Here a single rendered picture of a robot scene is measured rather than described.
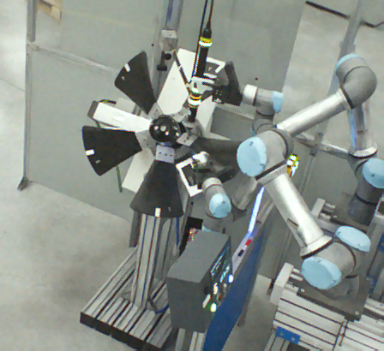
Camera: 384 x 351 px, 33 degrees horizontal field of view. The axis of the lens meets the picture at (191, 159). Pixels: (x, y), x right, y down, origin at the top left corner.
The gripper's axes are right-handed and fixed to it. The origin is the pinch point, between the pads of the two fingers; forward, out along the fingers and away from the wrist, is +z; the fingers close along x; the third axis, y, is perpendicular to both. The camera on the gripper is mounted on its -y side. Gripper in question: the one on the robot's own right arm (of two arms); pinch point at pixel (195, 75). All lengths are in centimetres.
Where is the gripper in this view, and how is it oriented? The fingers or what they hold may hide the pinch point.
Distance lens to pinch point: 250.8
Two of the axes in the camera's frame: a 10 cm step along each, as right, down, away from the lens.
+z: -9.6, -2.6, 1.1
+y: -1.6, 8.3, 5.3
